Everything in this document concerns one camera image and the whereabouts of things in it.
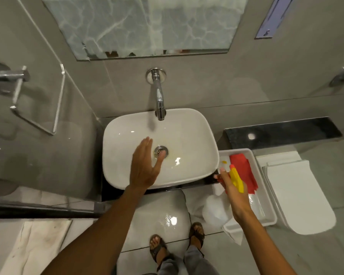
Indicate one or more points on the person's right hand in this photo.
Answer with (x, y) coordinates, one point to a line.
(237, 197)

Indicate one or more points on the black granite shelf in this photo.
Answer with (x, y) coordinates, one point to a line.
(283, 133)

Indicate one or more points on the person's right thumb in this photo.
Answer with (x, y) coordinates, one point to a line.
(218, 178)

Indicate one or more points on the person's left hand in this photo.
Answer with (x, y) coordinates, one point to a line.
(143, 168)

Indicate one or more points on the spray bottle with yellow trigger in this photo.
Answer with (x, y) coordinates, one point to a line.
(237, 180)

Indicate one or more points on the person's left sandal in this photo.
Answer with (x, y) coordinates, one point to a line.
(158, 249)

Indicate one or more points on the glass shower partition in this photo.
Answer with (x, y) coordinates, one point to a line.
(31, 125)

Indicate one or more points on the person's right sandal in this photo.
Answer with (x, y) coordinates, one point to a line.
(196, 234)

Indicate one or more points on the person's left thumb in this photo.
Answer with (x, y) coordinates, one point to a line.
(159, 162)

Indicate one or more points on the metal wall panel with slots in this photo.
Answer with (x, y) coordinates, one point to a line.
(273, 18)

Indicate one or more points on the chrome wall faucet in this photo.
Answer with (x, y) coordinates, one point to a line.
(159, 97)

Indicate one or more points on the red cloth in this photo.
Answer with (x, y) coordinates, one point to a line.
(245, 168)

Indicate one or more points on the chrome sink drain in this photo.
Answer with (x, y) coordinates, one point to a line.
(161, 151)

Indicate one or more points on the white rectangular tray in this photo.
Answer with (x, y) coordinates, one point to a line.
(263, 197)

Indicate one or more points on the person's right forearm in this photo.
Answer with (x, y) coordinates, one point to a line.
(261, 243)

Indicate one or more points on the foam-smeared wall mirror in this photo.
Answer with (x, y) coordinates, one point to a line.
(146, 22)

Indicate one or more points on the white ceramic sink basin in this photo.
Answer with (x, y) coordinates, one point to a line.
(186, 140)

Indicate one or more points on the white toilet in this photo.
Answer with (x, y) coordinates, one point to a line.
(298, 191)

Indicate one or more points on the person's grey trouser legs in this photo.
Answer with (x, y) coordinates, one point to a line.
(189, 263)

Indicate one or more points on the person's sandal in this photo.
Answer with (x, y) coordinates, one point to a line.
(158, 249)
(196, 234)

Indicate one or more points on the white marble threshold slab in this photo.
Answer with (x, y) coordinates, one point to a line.
(37, 246)

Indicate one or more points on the person's left forearm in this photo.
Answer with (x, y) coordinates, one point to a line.
(103, 229)

